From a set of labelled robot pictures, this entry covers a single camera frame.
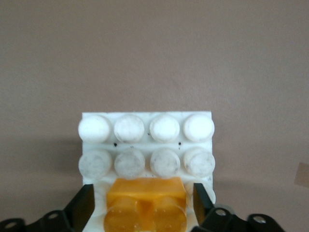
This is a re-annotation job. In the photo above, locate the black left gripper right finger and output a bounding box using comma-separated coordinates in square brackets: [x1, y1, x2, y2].
[193, 183, 288, 232]

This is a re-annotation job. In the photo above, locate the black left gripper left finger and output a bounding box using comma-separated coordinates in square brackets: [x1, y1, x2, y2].
[0, 184, 95, 232]

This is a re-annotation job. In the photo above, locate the yellow two-stud block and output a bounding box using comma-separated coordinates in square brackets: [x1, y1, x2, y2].
[103, 176, 189, 232]

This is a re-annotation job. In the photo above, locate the white studded base plate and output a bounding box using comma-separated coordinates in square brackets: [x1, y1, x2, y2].
[78, 110, 217, 232]

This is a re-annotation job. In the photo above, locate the small brown tape patch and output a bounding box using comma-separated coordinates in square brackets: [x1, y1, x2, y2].
[295, 162, 309, 187]

